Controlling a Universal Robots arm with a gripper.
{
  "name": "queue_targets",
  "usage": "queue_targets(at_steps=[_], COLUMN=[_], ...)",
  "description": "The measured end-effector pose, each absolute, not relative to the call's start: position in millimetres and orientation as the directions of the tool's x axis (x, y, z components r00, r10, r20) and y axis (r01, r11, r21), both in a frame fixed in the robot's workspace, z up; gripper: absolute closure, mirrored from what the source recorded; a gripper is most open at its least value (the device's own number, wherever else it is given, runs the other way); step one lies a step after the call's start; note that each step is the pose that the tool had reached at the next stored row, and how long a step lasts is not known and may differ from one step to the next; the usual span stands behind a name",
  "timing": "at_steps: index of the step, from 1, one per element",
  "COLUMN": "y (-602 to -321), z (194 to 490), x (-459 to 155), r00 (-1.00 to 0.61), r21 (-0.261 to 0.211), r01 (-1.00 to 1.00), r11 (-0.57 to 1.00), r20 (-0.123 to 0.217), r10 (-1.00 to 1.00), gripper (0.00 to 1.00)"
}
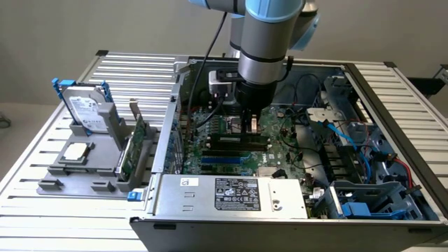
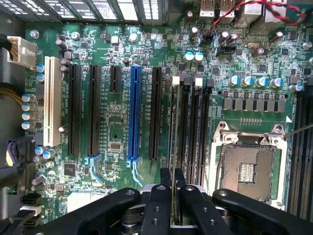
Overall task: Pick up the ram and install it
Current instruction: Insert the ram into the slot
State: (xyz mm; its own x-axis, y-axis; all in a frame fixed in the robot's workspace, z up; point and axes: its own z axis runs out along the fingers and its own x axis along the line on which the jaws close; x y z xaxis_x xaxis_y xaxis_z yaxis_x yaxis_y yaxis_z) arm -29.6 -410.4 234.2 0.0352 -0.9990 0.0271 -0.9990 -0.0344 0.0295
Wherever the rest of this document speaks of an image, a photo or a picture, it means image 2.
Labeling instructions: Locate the RAM slot with white latch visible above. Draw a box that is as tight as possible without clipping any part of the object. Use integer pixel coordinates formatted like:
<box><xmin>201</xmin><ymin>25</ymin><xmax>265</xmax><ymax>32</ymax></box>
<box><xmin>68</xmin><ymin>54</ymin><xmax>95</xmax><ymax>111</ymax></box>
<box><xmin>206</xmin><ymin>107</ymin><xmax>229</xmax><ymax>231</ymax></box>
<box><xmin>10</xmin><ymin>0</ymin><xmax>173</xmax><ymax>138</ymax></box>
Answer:
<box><xmin>168</xmin><ymin>75</ymin><xmax>182</xmax><ymax>172</ymax></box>
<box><xmin>191</xmin><ymin>76</ymin><xmax>204</xmax><ymax>188</ymax></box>

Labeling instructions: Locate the RAM slot with black latch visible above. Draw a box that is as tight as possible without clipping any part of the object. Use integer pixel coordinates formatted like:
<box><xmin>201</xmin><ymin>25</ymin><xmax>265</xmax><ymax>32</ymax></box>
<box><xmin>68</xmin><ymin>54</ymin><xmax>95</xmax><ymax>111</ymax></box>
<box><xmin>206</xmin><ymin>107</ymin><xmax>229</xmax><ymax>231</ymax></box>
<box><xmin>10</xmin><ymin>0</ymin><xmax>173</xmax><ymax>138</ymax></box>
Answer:
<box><xmin>200</xmin><ymin>78</ymin><xmax>216</xmax><ymax>190</ymax></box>
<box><xmin>179</xmin><ymin>75</ymin><xmax>193</xmax><ymax>187</ymax></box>

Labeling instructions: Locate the metal CPU socket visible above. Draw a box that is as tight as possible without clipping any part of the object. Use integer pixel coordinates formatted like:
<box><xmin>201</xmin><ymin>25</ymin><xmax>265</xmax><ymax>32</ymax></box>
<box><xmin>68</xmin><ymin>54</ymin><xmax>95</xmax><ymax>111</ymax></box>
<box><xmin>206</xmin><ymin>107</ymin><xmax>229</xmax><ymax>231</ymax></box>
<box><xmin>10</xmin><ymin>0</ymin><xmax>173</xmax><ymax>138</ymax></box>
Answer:
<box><xmin>206</xmin><ymin>119</ymin><xmax>291</xmax><ymax>212</ymax></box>

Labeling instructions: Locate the square black chip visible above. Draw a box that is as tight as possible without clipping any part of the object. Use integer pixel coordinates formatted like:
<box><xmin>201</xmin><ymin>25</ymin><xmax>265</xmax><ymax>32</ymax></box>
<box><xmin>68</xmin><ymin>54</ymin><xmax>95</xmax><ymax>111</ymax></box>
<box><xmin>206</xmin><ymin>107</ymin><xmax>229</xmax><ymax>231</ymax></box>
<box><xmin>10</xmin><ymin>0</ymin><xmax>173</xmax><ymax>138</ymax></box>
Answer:
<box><xmin>63</xmin><ymin>163</ymin><xmax>76</xmax><ymax>177</ymax></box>

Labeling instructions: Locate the long black expansion slot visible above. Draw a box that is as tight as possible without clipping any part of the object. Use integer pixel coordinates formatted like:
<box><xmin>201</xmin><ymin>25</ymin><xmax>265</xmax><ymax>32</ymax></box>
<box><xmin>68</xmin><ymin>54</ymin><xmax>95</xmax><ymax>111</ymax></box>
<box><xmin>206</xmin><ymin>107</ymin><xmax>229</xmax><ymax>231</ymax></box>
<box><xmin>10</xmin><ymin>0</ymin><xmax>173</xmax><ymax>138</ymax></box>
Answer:
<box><xmin>67</xmin><ymin>64</ymin><xmax>82</xmax><ymax>156</ymax></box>
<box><xmin>148</xmin><ymin>66</ymin><xmax>163</xmax><ymax>161</ymax></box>
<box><xmin>87</xmin><ymin>64</ymin><xmax>102</xmax><ymax>157</ymax></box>

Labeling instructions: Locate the blue expansion slot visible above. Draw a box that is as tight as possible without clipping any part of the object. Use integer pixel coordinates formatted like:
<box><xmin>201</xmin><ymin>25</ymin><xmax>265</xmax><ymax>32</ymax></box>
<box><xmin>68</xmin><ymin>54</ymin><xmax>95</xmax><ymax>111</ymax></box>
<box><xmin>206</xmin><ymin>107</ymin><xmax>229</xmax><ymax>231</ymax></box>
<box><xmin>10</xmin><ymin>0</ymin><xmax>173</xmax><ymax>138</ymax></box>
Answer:
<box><xmin>127</xmin><ymin>65</ymin><xmax>142</xmax><ymax>161</ymax></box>

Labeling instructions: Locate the green motherboard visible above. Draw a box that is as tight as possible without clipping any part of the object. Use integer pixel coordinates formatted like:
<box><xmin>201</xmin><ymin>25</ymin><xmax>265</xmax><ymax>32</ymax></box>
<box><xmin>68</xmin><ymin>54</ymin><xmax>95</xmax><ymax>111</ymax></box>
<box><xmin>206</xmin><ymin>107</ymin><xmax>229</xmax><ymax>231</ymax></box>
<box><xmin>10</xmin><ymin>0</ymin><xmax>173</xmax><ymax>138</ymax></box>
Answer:
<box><xmin>6</xmin><ymin>0</ymin><xmax>313</xmax><ymax>222</ymax></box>

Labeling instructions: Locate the black and white SATA connector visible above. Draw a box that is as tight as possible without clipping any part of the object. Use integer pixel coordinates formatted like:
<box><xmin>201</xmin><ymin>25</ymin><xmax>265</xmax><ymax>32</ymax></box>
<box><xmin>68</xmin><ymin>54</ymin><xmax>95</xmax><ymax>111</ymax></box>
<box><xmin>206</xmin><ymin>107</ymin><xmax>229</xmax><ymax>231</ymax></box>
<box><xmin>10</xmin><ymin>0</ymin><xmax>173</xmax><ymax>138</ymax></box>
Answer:
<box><xmin>19</xmin><ymin>205</ymin><xmax>43</xmax><ymax>227</ymax></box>

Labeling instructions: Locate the thin metal locking lever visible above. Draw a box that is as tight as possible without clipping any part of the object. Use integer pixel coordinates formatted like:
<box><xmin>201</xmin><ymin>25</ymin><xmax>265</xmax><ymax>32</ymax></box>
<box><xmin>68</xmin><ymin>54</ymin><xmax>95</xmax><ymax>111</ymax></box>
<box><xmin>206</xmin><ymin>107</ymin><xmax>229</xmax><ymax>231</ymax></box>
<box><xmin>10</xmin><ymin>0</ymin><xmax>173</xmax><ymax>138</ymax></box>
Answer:
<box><xmin>281</xmin><ymin>123</ymin><xmax>313</xmax><ymax>140</ymax></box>

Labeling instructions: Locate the short black expansion slot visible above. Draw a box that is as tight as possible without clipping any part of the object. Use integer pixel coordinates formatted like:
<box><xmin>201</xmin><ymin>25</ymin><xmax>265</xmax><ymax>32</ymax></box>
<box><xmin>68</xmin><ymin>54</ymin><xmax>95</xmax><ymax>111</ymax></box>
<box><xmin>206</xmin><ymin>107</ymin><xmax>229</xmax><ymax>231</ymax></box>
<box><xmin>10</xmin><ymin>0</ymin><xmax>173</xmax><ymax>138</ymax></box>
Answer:
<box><xmin>109</xmin><ymin>65</ymin><xmax>122</xmax><ymax>93</ymax></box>

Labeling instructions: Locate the white PCI expansion slot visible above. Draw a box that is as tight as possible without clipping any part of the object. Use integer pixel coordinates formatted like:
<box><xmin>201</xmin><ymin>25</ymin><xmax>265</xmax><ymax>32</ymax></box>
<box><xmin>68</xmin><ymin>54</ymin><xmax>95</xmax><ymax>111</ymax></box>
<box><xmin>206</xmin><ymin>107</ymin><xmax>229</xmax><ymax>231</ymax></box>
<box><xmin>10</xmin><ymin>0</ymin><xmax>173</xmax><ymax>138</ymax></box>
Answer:
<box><xmin>43</xmin><ymin>55</ymin><xmax>62</xmax><ymax>147</ymax></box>

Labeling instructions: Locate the grey metal PC case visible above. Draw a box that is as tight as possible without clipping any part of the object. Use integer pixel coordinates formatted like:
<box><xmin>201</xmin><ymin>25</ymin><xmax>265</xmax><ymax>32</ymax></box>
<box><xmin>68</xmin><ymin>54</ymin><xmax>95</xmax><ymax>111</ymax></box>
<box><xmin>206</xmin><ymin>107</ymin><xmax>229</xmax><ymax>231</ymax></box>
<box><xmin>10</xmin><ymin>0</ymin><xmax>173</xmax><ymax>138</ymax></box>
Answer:
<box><xmin>0</xmin><ymin>0</ymin><xmax>313</xmax><ymax>235</ymax></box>

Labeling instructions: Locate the silver rear port block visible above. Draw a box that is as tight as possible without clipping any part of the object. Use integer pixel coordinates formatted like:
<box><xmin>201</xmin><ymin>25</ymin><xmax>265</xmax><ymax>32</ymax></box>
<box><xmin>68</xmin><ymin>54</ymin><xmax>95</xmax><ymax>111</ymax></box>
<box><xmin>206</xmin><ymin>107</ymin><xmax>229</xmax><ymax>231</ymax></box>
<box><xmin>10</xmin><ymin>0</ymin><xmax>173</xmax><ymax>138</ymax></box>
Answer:
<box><xmin>198</xmin><ymin>0</ymin><xmax>288</xmax><ymax>29</ymax></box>

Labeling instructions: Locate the white power connector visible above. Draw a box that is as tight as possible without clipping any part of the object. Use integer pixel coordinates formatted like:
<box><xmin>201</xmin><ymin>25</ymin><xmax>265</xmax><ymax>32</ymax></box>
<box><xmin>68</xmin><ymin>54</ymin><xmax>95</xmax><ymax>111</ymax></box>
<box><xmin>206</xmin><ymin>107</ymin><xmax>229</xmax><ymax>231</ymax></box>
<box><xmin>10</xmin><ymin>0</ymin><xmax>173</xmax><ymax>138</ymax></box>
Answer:
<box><xmin>6</xmin><ymin>36</ymin><xmax>38</xmax><ymax>70</ymax></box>

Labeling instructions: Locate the black flat cable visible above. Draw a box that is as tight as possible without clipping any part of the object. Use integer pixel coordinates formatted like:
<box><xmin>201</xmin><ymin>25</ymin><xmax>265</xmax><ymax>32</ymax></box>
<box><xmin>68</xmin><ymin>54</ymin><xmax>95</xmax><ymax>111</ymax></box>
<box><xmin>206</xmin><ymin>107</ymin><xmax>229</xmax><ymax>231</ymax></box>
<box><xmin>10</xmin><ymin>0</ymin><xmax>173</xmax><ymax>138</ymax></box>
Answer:
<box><xmin>0</xmin><ymin>210</ymin><xmax>36</xmax><ymax>235</ymax></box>

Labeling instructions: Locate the black connector with purple wires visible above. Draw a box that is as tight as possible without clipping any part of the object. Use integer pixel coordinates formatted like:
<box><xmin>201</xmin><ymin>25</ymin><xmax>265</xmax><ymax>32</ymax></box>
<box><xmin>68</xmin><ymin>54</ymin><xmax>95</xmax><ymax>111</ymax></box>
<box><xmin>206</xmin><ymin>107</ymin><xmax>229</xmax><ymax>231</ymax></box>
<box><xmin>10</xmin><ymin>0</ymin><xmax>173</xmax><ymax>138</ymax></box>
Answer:
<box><xmin>5</xmin><ymin>138</ymin><xmax>36</xmax><ymax>171</ymax></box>

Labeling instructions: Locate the yellow wire bundle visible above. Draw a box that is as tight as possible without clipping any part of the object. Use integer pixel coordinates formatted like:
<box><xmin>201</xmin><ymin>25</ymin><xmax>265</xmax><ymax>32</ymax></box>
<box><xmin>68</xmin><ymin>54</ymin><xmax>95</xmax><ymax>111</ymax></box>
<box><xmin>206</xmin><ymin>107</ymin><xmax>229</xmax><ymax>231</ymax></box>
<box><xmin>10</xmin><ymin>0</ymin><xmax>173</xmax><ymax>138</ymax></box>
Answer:
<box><xmin>0</xmin><ymin>86</ymin><xmax>25</xmax><ymax>105</ymax></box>

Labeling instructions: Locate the red and black twisted wire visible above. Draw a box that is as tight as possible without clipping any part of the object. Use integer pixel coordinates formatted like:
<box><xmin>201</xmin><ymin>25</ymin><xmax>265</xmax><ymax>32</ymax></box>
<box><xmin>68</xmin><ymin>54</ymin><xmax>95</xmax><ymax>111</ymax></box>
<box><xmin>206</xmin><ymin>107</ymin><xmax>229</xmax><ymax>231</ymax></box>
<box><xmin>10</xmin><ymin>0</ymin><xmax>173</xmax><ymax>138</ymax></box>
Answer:
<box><xmin>207</xmin><ymin>0</ymin><xmax>308</xmax><ymax>37</ymax></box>

